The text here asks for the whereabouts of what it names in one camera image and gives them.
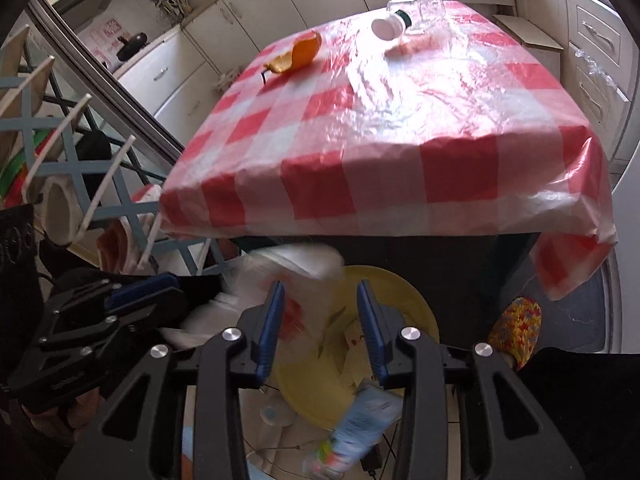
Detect clear plastic film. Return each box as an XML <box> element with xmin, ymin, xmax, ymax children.
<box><xmin>575</xmin><ymin>45</ymin><xmax>631</xmax><ymax>101</ymax></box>

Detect floral patterned slipper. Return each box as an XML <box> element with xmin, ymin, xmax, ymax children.
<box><xmin>487</xmin><ymin>296</ymin><xmax>543</xmax><ymax>372</ymax></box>

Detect red plastic item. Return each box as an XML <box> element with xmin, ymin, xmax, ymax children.
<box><xmin>0</xmin><ymin>160</ymin><xmax>41</xmax><ymax>198</ymax></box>

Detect green plastic item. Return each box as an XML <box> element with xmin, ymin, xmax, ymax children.
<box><xmin>0</xmin><ymin>130</ymin><xmax>56</xmax><ymax>191</ymax></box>

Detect white step stool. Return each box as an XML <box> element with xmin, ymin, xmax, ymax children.
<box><xmin>492</xmin><ymin>12</ymin><xmax>565</xmax><ymax>52</ymax></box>

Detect white plastic bag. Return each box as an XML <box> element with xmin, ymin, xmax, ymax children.
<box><xmin>165</xmin><ymin>244</ymin><xmax>347</xmax><ymax>353</ymax></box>

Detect blue white shelf rack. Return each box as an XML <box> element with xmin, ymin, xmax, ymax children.
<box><xmin>0</xmin><ymin>25</ymin><xmax>221</xmax><ymax>278</ymax></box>

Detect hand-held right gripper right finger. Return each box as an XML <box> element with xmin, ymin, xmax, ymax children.
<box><xmin>355</xmin><ymin>279</ymin><xmax>586</xmax><ymax>480</ymax></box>

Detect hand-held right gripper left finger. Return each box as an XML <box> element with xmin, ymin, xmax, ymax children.
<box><xmin>57</xmin><ymin>279</ymin><xmax>287</xmax><ymax>480</ymax></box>

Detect orange peel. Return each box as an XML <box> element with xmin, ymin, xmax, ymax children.
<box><xmin>264</xmin><ymin>30</ymin><xmax>322</xmax><ymax>75</ymax></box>

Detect clear plastic bottle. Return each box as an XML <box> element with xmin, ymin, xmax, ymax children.
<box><xmin>371</xmin><ymin>0</ymin><xmax>446</xmax><ymax>42</ymax></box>

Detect grey sliding door frame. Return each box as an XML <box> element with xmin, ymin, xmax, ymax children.
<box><xmin>27</xmin><ymin>0</ymin><xmax>188</xmax><ymax>161</ymax></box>

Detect red checkered tablecloth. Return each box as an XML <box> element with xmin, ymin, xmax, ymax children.
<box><xmin>157</xmin><ymin>0</ymin><xmax>618</xmax><ymax>301</ymax></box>

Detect blue milk carton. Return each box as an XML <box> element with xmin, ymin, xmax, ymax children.
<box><xmin>305</xmin><ymin>382</ymin><xmax>403</xmax><ymax>478</ymax></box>

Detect yellow plastic basin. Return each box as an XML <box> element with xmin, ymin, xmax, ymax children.
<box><xmin>270</xmin><ymin>265</ymin><xmax>441</xmax><ymax>431</ymax></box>

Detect white drawer cabinet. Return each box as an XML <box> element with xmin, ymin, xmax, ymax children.
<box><xmin>562</xmin><ymin>0</ymin><xmax>640</xmax><ymax>126</ymax></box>

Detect red white shoes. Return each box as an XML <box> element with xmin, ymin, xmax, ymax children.
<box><xmin>97</xmin><ymin>185</ymin><xmax>163</xmax><ymax>273</ymax></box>

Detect floral trash can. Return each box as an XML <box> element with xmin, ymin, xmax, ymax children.
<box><xmin>215</xmin><ymin>67</ymin><xmax>248</xmax><ymax>96</ymax></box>

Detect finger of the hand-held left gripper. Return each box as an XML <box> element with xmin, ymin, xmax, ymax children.
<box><xmin>40</xmin><ymin>274</ymin><xmax>223</xmax><ymax>356</ymax></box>

